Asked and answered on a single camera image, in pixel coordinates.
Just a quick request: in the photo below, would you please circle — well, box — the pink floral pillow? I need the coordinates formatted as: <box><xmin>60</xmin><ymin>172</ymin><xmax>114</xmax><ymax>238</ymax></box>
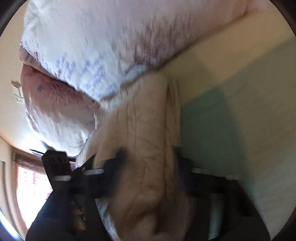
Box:
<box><xmin>21</xmin><ymin>65</ymin><xmax>100</xmax><ymax>157</ymax></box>

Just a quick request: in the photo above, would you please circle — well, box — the beige cable-knit sweater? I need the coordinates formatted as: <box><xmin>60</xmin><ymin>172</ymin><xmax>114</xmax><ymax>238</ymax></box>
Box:
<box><xmin>77</xmin><ymin>73</ymin><xmax>194</xmax><ymax>240</ymax></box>

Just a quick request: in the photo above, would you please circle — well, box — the green patchwork bed sheet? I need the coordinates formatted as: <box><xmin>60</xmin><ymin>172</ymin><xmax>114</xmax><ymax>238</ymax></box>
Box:
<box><xmin>163</xmin><ymin>1</ymin><xmax>295</xmax><ymax>240</ymax></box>

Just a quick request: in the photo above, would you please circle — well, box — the white lavender floral pillow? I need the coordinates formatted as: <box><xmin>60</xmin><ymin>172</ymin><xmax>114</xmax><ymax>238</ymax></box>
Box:
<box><xmin>20</xmin><ymin>1</ymin><xmax>249</xmax><ymax>100</ymax></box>

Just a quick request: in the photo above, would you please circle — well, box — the white wall switch panel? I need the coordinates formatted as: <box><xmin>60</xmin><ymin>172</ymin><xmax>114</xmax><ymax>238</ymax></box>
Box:
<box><xmin>11</xmin><ymin>81</ymin><xmax>25</xmax><ymax>104</ymax></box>

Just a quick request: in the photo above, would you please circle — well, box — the window with brown frame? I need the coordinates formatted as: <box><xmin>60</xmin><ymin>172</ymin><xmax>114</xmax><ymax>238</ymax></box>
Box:
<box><xmin>13</xmin><ymin>151</ymin><xmax>52</xmax><ymax>230</ymax></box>

